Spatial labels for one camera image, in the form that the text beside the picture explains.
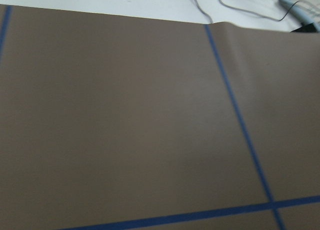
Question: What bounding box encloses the blue teach pendant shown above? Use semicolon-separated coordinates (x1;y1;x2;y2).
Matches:
279;0;320;33

